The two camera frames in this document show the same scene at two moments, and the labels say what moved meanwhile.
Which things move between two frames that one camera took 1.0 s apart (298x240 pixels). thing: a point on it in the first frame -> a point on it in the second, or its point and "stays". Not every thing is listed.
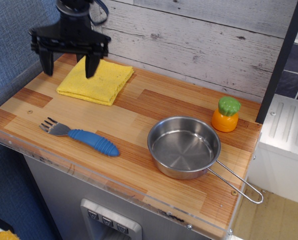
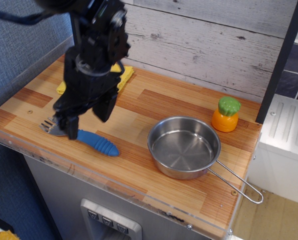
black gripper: x=73 y=33 -> x=84 y=80
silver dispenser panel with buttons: x=103 y=222 stays
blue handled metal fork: x=96 y=141 stays
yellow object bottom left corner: x=7 y=235 stays
